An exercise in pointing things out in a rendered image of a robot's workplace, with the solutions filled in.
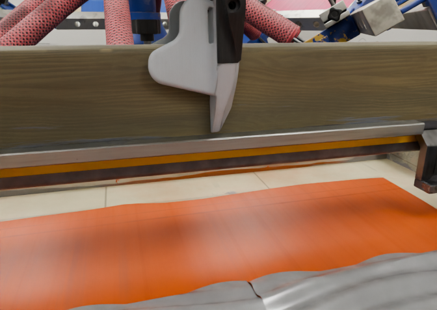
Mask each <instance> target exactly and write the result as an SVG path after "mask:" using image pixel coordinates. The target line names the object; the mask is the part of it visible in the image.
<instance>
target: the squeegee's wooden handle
mask: <svg viewBox="0 0 437 310"><path fill-rule="evenodd" d="M164 45H165V44H135V45H18V46H0V149H7V148H25V147H35V146H53V145H63V144H80V143H90V142H108V141H117V140H135V139H145V138H163V137H173V136H191V135H208V134H218V133H236V132H246V131H264V130H273V129H291V128H301V127H319V126H329V125H347V124H356V123H374V122H392V121H402V120H417V121H419V122H423V123H425V127H424V129H437V42H434V41H428V42H310V43H251V44H243V46H242V54H241V60H240V61H239V72H238V78H237V84H236V88H235V93H234V97H233V103H232V107H231V109H230V111H229V113H228V116H227V118H226V120H225V122H224V124H223V126H222V128H221V130H220V131H219V132H214V133H212V132H211V131H210V111H209V100H210V95H207V94H201V93H198V92H193V91H190V90H184V89H180V88H176V87H172V86H167V85H163V84H159V83H157V82H156V81H155V80H153V78H152V77H151V75H150V73H149V70H148V59H149V56H150V55H151V53H152V52H153V51H155V50H156V49H158V48H160V47H162V46H164Z"/></svg>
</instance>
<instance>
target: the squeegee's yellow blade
mask: <svg viewBox="0 0 437 310"><path fill-rule="evenodd" d="M402 142H417V139H416V137H415V135H412V136H397V137H389V138H374V139H365V140H350V141H341V142H326V143H318V144H303V145H294V146H279V147H271V148H256V149H240V150H231V151H216V152H208V153H193V154H184V155H169V156H161V157H146V158H137V159H122V160H113V161H98V162H83V163H75V164H60V165H51V166H36V167H28V168H12V169H4V170H0V178H2V177H16V176H24V175H38V174H53V173H61V172H75V171H83V170H97V169H106V168H119V167H128V166H142V165H150V164H164V163H172V162H187V161H201V160H209V159H223V158H232V157H246V156H254V155H268V154H276V153H291V152H298V151H313V150H321V149H335V148H349V147H358V146H372V145H380V144H394V143H402Z"/></svg>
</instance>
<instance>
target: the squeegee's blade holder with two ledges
mask: <svg viewBox="0 0 437 310"><path fill-rule="evenodd" d="M424 127H425V123H423V122H419V121H417V120H402V121H392V122H374V123H356V124H347V125H329V126H319V127H301V128H291V129H273V130H264V131H246V132H236V133H218V134H208V135H191V136H173V137H163V138H145V139H135V140H117V141H108V142H90V143H80V144H63V145H53V146H35V147H25V148H7V149H0V170H4V169H12V168H28V167H36V166H51V165H60V164H75V163H83V162H98V161H113V160H122V159H137V158H146V157H161V156H169V155H184V154H193V153H208V152H216V151H231V150H240V149H256V148H271V147H279V146H294V145H303V144H318V143H326V142H341V141H350V140H365V139H374V138H389V137H397V136H412V135H422V134H423V132H424Z"/></svg>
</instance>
